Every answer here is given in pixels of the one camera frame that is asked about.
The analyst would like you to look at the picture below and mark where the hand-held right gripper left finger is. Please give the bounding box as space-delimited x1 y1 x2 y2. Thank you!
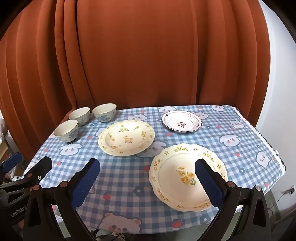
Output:
22 158 100 241

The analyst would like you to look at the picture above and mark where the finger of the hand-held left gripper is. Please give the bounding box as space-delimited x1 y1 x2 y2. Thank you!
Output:
0 156 53 200
0 152 23 173

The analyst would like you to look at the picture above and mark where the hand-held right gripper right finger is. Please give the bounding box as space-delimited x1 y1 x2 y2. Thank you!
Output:
195 159 271 241

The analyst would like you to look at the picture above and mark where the scalloped yellow floral plate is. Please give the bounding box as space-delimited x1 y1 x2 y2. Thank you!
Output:
149 143 228 212

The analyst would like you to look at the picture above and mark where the blue floral ceramic bowl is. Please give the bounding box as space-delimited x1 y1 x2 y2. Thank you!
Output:
68 107 90 126
54 119 79 142
92 103 117 123

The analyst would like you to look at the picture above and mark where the round yellow floral plate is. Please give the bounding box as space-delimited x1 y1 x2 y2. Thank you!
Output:
98 120 155 156

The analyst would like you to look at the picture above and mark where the red patterned white plate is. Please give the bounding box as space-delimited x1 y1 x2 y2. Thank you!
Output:
161 111 202 133

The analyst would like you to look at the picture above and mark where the clear plastic bag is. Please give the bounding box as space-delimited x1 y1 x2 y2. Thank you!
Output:
0 118 8 142

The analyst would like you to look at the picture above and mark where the blue checkered cartoon tablecloth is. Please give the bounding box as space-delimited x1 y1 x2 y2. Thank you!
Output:
23 105 286 234

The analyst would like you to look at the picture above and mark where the orange curtain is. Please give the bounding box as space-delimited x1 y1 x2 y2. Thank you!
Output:
0 0 271 149

